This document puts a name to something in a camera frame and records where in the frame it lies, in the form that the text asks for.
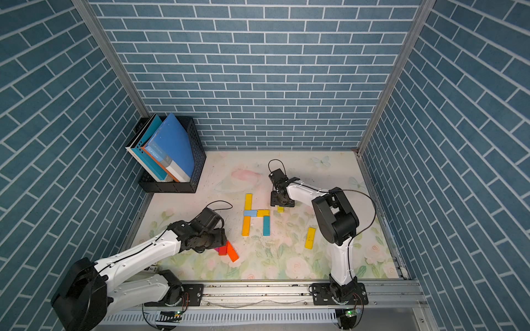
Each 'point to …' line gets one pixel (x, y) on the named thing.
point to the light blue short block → (252, 213)
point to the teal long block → (266, 225)
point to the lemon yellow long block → (280, 209)
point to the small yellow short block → (261, 213)
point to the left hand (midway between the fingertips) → (225, 242)
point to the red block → (223, 250)
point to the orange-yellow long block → (246, 231)
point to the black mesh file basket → (150, 181)
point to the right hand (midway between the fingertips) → (279, 202)
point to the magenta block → (217, 249)
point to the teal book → (137, 147)
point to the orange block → (232, 252)
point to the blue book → (172, 145)
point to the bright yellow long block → (310, 238)
